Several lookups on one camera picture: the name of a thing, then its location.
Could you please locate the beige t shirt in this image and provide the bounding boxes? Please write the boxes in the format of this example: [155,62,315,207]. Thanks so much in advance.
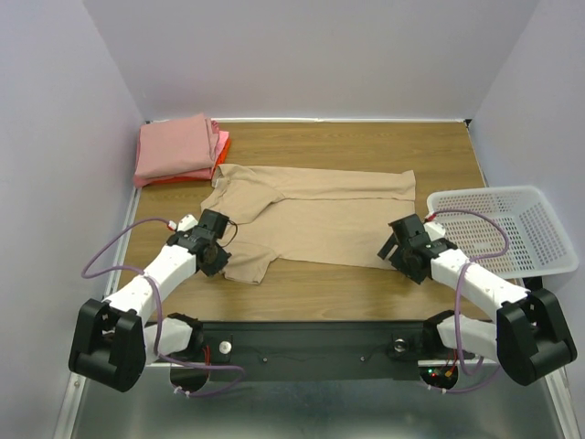
[201,164,416,284]

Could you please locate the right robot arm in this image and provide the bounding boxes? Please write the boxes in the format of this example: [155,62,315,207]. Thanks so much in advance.
[378,213,578,386]

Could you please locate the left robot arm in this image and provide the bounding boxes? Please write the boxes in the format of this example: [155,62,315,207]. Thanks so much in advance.
[69,209,232,392]

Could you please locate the folded light pink t shirt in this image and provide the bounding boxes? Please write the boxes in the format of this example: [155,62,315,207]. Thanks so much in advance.
[215,131,230,163]

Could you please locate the white plastic basket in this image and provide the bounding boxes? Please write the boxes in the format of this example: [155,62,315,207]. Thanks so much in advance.
[427,186,579,279]

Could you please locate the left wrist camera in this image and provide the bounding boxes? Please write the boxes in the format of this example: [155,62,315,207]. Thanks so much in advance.
[166,214,198,232]

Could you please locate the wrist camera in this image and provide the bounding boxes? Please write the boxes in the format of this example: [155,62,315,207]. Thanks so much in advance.
[166,214,198,232]
[423,220,446,241]

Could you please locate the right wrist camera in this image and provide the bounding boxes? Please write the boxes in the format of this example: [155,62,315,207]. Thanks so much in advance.
[423,220,446,241]

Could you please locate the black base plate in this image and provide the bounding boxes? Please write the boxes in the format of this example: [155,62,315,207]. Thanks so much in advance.
[174,320,453,381]

